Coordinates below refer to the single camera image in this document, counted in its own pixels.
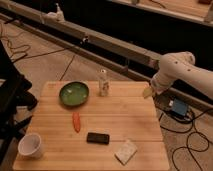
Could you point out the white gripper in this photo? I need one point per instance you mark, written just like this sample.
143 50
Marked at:
159 83

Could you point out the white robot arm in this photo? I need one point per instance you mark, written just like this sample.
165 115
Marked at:
180 65

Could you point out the green ceramic bowl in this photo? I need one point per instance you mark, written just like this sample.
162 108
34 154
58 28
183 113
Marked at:
74 94

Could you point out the blue power box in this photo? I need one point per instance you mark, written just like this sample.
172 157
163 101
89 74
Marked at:
178 107

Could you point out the small white bottle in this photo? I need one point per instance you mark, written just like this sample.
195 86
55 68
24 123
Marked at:
103 83

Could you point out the black rectangular case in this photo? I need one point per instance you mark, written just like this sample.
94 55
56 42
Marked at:
98 138

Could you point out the orange carrot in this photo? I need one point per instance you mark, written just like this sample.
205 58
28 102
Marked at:
76 122

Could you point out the white paper cup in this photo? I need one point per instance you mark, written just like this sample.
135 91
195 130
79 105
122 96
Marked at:
31 146

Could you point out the black equipment stand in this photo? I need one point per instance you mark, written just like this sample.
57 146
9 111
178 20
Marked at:
14 92

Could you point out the metal rail beam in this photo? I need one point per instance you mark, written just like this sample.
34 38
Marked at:
125 38

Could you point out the white clamp on rail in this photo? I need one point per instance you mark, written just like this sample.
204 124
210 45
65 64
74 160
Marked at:
58 15

